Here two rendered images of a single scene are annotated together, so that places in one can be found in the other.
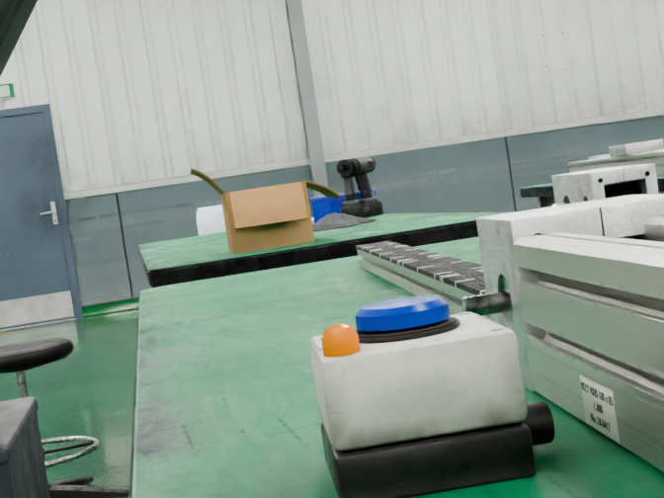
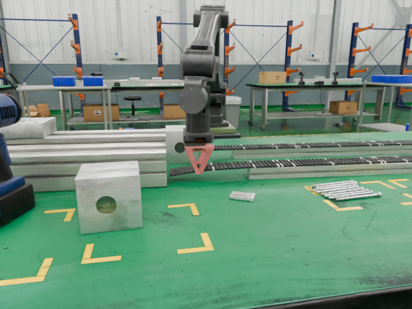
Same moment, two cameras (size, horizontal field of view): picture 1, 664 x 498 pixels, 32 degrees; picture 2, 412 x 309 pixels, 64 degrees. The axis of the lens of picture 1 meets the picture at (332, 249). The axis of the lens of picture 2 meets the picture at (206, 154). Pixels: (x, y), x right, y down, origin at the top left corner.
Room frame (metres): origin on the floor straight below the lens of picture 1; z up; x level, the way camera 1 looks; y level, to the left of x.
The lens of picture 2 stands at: (0.70, -1.10, 1.04)
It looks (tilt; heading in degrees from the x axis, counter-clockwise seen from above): 15 degrees down; 88
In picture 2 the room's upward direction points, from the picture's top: straight up
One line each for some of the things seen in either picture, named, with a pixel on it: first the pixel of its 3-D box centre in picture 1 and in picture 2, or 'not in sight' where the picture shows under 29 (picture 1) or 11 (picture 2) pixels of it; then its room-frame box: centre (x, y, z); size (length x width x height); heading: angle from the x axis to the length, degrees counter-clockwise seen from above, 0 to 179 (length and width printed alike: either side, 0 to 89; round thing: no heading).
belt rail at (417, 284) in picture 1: (420, 274); (379, 148); (1.30, -0.09, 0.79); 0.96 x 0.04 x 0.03; 4
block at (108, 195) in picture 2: not in sight; (111, 192); (0.56, -0.54, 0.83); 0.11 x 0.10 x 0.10; 101
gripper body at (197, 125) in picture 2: not in sight; (197, 122); (0.72, -0.33, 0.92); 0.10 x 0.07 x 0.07; 94
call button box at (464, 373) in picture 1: (433, 394); not in sight; (0.50, -0.03, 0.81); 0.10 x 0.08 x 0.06; 94
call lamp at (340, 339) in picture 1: (340, 338); not in sight; (0.46, 0.00, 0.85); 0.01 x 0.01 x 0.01
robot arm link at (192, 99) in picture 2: not in sight; (197, 83); (0.72, -0.37, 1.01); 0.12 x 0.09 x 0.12; 83
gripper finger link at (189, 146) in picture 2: not in sight; (198, 153); (0.72, -0.34, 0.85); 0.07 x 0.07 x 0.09; 4
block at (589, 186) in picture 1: (608, 204); not in sight; (1.63, -0.39, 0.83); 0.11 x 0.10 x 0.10; 92
